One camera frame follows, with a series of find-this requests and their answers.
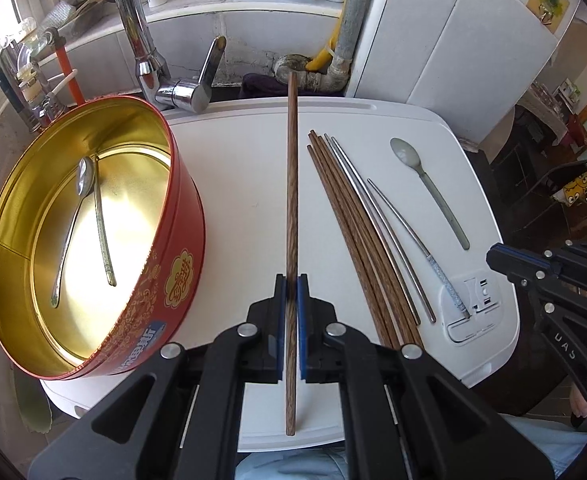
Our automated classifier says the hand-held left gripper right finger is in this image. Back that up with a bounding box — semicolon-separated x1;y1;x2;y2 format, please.
297;274;557;480

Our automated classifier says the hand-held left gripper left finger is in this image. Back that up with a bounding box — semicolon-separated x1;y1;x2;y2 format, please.
31;274;288;480

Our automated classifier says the wooden chopstick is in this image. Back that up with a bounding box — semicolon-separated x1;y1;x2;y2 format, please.
306;145;391;350
284;71;300;437
308;133;399;350
319;136;423;347
312;130;407;350
316;133;415;348

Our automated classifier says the metal chopstick glittery end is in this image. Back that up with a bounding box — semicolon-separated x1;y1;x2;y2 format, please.
366;178;471;318

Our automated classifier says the plain metal chopstick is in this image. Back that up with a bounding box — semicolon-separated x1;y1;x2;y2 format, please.
331;136;437;323
322;133;421;326

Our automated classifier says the red round tin gold interior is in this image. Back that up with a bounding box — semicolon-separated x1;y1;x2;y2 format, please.
0;94;207;381

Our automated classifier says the grey-green plastic spoon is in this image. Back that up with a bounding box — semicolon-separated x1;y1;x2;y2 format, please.
389;137;471;251

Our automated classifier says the rusty grey pipe elbow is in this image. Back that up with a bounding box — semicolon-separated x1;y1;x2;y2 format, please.
274;52;334;93

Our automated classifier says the person's right hand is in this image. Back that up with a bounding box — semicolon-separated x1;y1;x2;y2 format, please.
569;385;587;428

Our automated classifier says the dark chair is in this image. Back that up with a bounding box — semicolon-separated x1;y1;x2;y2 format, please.
493;160;587;241

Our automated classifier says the cloth-covered side table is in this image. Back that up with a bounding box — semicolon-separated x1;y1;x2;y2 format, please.
518;80;581;146

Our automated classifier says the metal spoon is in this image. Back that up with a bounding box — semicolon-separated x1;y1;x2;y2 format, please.
48;160;92;308
76;156;119;288

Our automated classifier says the dark cloth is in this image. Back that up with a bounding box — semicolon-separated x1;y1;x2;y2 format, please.
241;72;294;101

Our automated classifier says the white cabinet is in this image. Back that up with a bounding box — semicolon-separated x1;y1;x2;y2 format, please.
346;0;587;143

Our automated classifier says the yellow pipe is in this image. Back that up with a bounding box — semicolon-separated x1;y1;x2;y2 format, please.
306;35;347;73

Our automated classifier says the grey vertical pipe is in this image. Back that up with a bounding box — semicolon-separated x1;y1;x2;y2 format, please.
331;0;385;93

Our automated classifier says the chrome kitchen faucet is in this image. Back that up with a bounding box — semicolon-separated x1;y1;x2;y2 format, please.
104;0;227;113

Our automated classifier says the orange pipe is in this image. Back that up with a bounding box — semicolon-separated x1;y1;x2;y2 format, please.
54;35;87;103

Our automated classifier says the small chrome filter tap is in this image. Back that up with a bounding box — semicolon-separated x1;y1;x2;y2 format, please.
0;17;62;126

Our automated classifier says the silver mesh scrubber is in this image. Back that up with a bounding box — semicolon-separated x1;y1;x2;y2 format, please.
38;2;77;31

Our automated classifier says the yellow-green wall hook sticker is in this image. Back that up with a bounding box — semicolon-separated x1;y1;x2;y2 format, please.
528;0;571;36

